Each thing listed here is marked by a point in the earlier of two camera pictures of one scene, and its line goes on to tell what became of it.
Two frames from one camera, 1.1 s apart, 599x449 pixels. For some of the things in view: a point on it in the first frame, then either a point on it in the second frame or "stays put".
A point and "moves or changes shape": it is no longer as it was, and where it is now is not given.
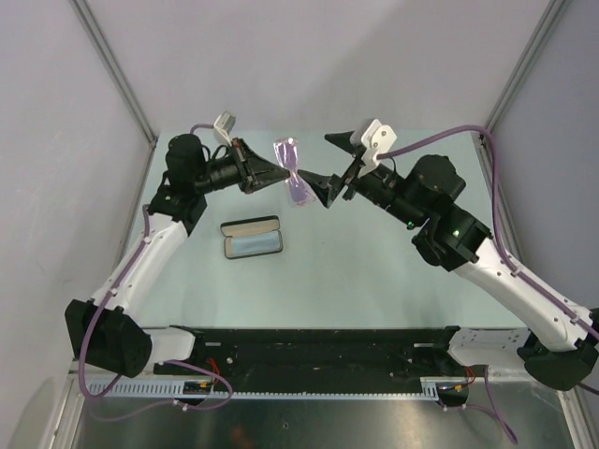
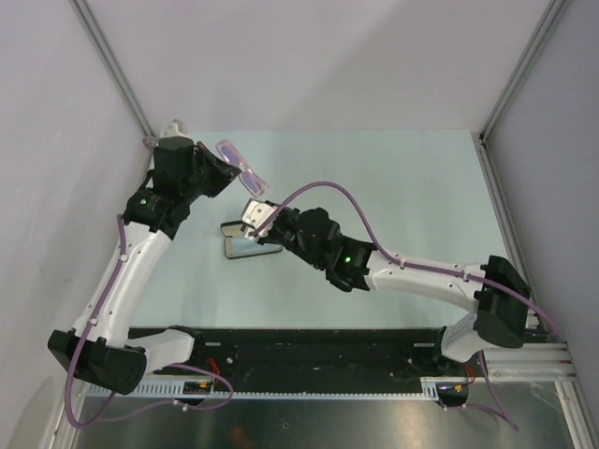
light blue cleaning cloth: x=245 y=245 stays put
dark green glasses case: x=250 y=238 stays put
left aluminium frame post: x=114 y=68 stays put
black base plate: x=318 y=354 stays put
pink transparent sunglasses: x=299 y=191 moves or changes shape
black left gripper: x=254 y=171 → x=225 y=173
